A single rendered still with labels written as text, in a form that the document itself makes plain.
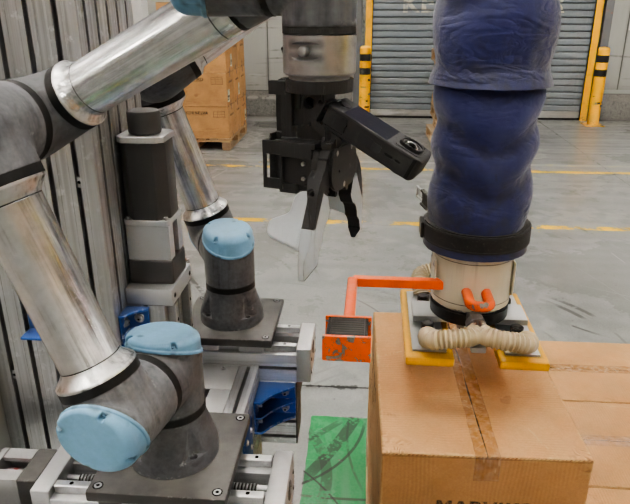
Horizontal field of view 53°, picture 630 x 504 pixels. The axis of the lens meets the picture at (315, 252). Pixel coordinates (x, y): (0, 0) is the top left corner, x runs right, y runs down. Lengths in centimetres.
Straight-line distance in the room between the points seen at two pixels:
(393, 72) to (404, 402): 929
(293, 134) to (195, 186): 86
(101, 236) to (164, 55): 40
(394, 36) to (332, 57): 984
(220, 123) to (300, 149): 753
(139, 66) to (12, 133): 18
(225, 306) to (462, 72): 72
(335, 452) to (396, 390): 135
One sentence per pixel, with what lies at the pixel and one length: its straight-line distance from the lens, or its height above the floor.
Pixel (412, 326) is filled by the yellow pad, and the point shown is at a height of 108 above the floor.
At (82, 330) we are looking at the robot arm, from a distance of 89.
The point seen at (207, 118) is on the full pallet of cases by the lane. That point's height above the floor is 40.
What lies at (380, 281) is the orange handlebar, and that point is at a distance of 139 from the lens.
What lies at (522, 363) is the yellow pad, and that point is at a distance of 137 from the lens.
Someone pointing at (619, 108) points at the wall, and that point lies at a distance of 1124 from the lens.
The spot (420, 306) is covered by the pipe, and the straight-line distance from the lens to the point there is 148.
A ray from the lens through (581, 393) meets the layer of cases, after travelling 233.
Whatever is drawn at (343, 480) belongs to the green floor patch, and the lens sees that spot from 266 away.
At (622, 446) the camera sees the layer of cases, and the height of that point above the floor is 54.
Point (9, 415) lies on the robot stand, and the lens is 142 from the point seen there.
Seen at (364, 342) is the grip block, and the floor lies 120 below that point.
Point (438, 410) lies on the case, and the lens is 141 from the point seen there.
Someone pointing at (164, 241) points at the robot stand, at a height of 134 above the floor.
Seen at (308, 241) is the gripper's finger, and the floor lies 152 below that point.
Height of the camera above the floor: 175
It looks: 21 degrees down
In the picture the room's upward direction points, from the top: straight up
